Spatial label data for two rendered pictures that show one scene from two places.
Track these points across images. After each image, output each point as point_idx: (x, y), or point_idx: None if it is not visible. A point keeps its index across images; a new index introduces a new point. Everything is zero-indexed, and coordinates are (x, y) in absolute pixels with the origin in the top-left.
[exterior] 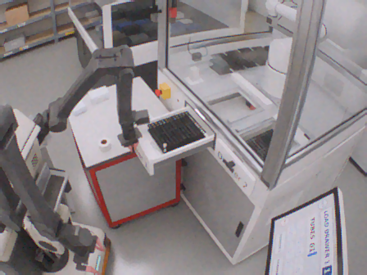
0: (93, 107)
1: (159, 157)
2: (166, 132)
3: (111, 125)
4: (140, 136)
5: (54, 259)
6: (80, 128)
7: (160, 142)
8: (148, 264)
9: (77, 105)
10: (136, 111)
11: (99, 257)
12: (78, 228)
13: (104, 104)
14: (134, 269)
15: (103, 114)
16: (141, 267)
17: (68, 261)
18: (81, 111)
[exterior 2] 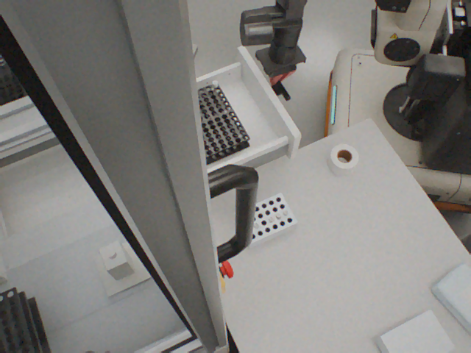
0: (411, 301)
1: (226, 67)
2: (210, 118)
3: (341, 226)
4: (259, 50)
5: (406, 97)
6: (422, 222)
7: (221, 97)
8: (257, 165)
9: (464, 284)
10: (266, 12)
11: (332, 120)
12: None
13: (382, 313)
14: (279, 156)
15: (372, 270)
16: (268, 160)
17: (382, 103)
18: (443, 277)
